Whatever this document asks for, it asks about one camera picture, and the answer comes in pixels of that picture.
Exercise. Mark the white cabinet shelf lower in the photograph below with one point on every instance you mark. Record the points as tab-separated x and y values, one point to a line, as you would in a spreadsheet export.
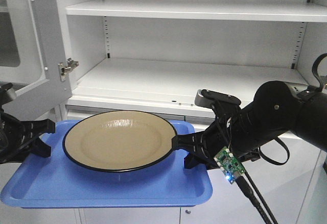
169	87

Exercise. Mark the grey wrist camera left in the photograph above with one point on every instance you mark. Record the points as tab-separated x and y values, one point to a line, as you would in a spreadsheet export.
8	94

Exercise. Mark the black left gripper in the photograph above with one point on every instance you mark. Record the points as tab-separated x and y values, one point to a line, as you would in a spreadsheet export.
13	132

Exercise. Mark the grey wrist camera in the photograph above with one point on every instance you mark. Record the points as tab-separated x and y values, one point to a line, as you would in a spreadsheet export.
8	94
204	98

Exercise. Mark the metal door hinge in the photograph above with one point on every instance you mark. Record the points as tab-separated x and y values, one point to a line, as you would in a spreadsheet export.
64	69

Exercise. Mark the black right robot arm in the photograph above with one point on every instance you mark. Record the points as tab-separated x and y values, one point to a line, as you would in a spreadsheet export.
277	107

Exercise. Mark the green circuit board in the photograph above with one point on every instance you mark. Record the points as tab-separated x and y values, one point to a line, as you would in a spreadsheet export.
229	165

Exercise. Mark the beige plate with black rim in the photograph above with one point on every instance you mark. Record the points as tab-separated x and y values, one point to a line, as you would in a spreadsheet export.
119	141

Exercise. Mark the white cabinet shelf upper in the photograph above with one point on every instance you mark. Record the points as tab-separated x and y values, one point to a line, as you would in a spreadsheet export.
201	11

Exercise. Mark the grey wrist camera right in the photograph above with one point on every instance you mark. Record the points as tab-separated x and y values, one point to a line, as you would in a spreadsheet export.
204	98

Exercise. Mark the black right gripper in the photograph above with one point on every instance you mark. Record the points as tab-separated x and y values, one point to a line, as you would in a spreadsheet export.
210	142

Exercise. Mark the white cabinet shelf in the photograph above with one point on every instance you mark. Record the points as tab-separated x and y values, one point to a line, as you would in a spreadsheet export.
169	87
201	11

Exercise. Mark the white glass cabinet door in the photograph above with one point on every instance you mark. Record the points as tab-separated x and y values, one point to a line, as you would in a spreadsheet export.
31	50

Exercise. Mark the blue plastic tray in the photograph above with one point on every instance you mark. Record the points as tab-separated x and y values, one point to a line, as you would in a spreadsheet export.
57	182

